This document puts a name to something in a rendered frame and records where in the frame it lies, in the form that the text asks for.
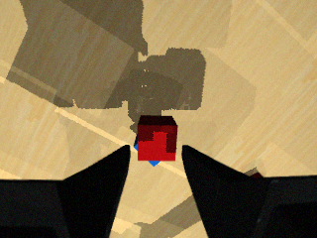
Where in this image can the blue cube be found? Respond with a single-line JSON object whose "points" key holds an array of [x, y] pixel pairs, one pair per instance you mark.
{"points": [[153, 163]]}

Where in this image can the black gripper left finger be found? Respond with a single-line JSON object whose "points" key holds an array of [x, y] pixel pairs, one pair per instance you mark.
{"points": [[81, 206]]}

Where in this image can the dark red cube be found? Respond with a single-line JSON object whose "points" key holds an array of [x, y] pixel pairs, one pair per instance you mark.
{"points": [[157, 137], [256, 176]]}

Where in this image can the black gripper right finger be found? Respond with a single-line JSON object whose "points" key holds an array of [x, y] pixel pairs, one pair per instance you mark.
{"points": [[234, 205]]}

